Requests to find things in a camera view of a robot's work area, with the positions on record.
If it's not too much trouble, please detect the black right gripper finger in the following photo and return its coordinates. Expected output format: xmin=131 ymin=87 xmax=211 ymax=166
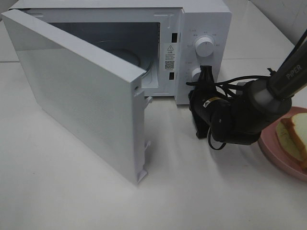
xmin=205 ymin=66 xmax=214 ymax=84
xmin=198 ymin=66 xmax=207 ymax=83

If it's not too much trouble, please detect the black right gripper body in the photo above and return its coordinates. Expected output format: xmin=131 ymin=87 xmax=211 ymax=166
xmin=188 ymin=81 xmax=230 ymax=139

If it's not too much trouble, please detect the pink round plate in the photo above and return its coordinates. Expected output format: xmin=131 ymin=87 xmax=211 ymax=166
xmin=258 ymin=106 xmax=307 ymax=182

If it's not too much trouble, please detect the white bread sandwich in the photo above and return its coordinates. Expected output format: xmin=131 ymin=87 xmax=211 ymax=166
xmin=275 ymin=113 xmax=307 ymax=170

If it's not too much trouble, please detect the white microwave door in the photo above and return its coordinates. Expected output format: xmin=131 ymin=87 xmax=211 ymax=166
xmin=2 ymin=10 xmax=149 ymax=184

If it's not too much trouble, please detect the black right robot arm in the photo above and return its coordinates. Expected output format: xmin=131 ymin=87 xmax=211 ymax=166
xmin=186 ymin=33 xmax=307 ymax=150

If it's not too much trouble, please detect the lower white timer knob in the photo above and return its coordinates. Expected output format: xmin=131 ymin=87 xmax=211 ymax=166
xmin=190 ymin=67 xmax=201 ymax=86

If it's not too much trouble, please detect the upper white power knob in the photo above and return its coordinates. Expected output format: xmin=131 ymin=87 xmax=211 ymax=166
xmin=194 ymin=35 xmax=215 ymax=58

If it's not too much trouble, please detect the white microwave oven body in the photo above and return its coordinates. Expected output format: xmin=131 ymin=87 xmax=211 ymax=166
xmin=8 ymin=0 xmax=231 ymax=105

